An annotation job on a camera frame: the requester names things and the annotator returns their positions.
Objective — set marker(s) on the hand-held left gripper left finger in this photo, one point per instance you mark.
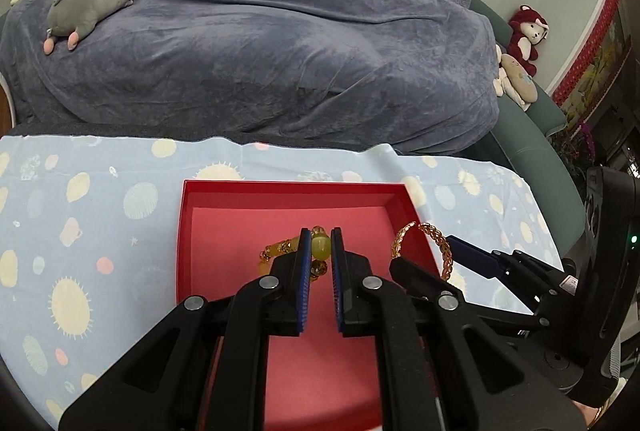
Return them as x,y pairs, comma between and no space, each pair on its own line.
303,283

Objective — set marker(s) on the red monkey plush toy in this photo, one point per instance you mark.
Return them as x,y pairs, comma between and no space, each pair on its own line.
525,41

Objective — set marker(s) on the light blue printed tablecloth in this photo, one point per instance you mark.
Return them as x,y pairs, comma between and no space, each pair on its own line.
100,221

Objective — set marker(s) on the blue-grey blanket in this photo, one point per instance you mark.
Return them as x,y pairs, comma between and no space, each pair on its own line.
250,36

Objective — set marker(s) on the grey plush toy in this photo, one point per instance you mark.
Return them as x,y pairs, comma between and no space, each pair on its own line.
85,8

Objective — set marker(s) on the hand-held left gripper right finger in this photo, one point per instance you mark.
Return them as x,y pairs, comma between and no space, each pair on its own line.
338,283

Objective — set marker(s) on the purple flower plant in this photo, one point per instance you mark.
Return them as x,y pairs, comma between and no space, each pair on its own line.
582,136

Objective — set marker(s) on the person's right hand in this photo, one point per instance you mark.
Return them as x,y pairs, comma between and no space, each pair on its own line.
594,416

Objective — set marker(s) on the red jewelry box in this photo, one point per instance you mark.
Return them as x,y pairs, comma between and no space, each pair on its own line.
225,236

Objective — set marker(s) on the green sofa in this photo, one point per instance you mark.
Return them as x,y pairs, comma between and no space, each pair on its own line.
530,151

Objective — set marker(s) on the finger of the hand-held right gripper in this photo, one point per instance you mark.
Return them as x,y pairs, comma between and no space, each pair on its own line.
415,276
470,256

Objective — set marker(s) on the red patterned wall banner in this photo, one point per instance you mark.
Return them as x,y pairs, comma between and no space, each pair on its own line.
585,61

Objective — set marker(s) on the cream plush toy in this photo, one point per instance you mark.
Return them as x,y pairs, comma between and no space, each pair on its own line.
515,76

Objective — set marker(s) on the gold twisted bangle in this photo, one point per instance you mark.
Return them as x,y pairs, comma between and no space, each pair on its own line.
440,241

